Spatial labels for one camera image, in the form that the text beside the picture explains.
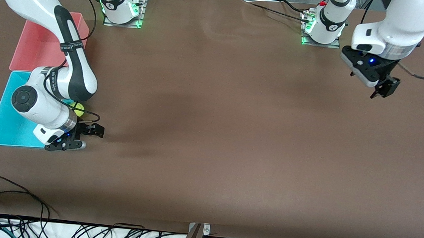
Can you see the yellow tennis ball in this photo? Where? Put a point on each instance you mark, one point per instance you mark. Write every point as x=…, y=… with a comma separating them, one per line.
x=79, y=110

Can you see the blue plastic bin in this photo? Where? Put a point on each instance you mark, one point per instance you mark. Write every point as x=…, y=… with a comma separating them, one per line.
x=7, y=118

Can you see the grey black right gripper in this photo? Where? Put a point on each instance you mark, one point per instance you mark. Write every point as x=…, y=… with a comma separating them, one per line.
x=82, y=129

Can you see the pink plastic bin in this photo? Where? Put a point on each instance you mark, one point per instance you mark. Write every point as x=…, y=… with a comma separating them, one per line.
x=35, y=52

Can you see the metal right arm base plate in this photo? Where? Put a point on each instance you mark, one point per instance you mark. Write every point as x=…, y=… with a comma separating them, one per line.
x=142, y=15

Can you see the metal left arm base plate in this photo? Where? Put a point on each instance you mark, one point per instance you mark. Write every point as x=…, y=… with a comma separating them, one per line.
x=318, y=45

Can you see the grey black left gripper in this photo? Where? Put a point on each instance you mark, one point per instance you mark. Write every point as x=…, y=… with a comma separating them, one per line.
x=386, y=76

